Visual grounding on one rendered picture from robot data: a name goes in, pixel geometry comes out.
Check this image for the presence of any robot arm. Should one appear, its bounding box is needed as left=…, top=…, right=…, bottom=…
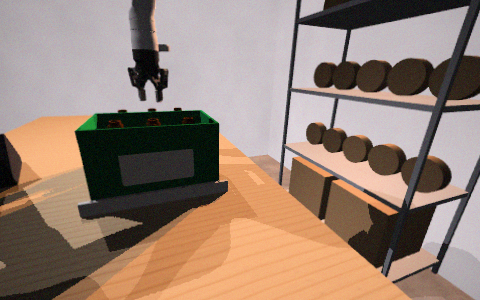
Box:
left=128, top=0, right=170, bottom=52

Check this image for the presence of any dark green crate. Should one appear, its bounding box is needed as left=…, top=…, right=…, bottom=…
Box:
left=81, top=110, right=219, bottom=200

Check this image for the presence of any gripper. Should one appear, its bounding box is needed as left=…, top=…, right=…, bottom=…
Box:
left=128, top=49, right=168, bottom=102

